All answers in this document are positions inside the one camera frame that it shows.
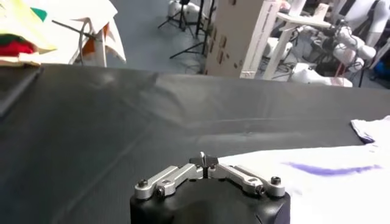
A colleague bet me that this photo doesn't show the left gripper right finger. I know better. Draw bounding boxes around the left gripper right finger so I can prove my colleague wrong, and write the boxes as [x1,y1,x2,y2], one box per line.
[204,156,286,198]

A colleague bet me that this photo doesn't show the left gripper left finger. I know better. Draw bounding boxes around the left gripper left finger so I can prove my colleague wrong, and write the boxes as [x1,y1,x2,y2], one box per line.
[133,152,206,200]

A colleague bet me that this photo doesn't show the lavender t-shirt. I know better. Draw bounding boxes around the lavender t-shirt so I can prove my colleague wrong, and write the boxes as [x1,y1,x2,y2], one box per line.
[217,114,390,224]

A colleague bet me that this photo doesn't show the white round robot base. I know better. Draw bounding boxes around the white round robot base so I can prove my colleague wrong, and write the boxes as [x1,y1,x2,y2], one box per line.
[166,0,202,24]

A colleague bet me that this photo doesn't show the tall white cardboard box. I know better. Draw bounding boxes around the tall white cardboard box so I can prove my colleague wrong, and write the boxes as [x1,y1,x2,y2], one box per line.
[204,0,283,80]

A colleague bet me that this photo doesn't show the white adjustable side table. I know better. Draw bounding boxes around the white adjustable side table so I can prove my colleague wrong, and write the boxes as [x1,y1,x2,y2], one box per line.
[261,0,333,81]

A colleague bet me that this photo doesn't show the black monitor floor stand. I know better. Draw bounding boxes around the black monitor floor stand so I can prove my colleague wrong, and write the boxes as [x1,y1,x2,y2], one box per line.
[169,0,216,61]

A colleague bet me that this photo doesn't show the black tripod stand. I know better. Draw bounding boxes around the black tripod stand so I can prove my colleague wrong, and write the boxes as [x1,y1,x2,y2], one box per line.
[157,0,196,38]

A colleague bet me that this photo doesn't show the white humanoid robot with base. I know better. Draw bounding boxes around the white humanoid robot with base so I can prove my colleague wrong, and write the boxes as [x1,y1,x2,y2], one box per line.
[288,17,379,88]

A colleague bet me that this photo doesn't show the white tablecloth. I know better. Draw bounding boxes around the white tablecloth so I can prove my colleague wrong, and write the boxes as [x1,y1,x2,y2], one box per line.
[18,0,127,68]

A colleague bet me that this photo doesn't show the red garment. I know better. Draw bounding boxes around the red garment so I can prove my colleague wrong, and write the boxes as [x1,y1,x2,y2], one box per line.
[0,40,37,58]

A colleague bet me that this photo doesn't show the green garment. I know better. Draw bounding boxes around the green garment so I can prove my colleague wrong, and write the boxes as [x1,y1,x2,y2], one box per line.
[30,7,49,23]

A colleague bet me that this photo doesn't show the yellow-green printed t-shirt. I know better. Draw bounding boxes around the yellow-green printed t-shirt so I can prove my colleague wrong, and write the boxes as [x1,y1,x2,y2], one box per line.
[0,0,58,55]

